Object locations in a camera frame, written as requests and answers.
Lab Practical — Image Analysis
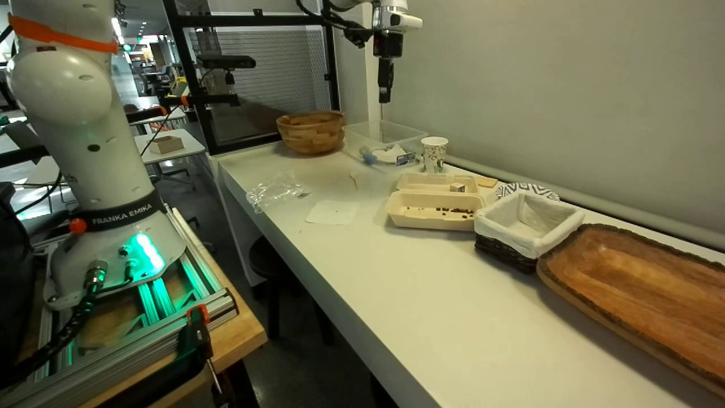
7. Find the black stereo camera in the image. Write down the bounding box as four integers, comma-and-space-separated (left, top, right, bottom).
197, 53, 258, 73

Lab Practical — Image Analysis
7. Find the black metal rack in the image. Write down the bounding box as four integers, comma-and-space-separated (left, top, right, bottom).
161, 0, 343, 157

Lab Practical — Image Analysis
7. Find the white tissue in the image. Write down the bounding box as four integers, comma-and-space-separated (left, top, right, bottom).
373, 142, 410, 168

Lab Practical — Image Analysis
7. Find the aluminium profile frame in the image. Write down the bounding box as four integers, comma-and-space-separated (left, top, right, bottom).
0, 207, 240, 408

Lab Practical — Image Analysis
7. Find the beige clamshell container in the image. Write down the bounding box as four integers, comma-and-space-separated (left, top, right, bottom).
385, 170, 501, 234

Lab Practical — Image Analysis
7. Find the oval wooden tray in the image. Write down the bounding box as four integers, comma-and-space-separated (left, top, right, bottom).
535, 222, 725, 403

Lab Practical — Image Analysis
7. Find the white square napkin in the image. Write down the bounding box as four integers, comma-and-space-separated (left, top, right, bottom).
305, 197, 361, 226

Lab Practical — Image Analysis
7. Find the black bag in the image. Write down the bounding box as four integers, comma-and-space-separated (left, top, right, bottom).
0, 179, 49, 380

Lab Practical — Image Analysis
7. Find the clear plastic bag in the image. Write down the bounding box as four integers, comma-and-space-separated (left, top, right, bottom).
246, 170, 314, 214

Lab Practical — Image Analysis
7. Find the white side table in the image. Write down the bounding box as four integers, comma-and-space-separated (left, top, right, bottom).
134, 128, 211, 190

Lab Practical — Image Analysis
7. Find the clear plastic bin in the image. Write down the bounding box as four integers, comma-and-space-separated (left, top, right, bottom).
343, 117, 428, 170

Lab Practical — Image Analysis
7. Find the patterned paper cup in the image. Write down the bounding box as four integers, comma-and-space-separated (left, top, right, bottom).
419, 133, 451, 176

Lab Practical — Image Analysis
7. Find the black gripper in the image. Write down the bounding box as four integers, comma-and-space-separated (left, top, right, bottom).
373, 28, 405, 106

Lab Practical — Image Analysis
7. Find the woven wicker bowl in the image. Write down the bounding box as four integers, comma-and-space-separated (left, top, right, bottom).
275, 109, 350, 159

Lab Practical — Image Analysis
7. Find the black corrugated cable conduit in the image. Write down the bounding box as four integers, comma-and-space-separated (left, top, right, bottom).
293, 0, 378, 51

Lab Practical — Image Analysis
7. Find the small cardboard box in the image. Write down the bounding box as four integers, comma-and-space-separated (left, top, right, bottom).
148, 133, 188, 157

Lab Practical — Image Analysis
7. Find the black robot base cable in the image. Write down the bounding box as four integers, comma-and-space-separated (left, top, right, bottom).
0, 259, 111, 388

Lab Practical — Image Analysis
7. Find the black white patterned bowl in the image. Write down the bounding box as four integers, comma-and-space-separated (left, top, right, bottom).
495, 179, 562, 207

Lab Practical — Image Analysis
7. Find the orange black clamp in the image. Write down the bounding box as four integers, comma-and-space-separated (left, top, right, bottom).
174, 304, 230, 403

